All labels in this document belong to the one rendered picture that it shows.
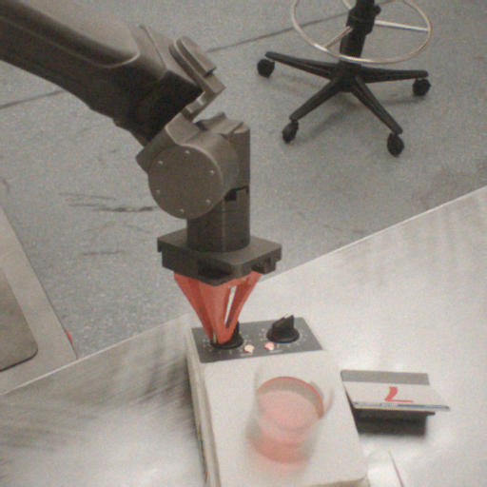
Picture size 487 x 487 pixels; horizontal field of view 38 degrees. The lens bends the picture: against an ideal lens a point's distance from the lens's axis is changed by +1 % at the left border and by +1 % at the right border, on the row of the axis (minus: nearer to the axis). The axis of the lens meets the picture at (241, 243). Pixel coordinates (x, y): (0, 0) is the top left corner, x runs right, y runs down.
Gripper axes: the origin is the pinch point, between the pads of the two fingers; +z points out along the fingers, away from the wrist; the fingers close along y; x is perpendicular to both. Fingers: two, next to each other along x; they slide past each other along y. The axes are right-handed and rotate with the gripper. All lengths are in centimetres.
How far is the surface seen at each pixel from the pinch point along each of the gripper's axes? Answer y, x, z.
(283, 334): 3.9, 4.9, 0.8
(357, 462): 16.7, -1.8, 5.3
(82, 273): -92, 50, 35
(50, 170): -121, 63, 17
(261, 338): 2.1, 3.6, 1.3
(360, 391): 10.3, 8.9, 6.3
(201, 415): 4.0, -6.7, 4.0
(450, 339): 13.0, 22.3, 5.0
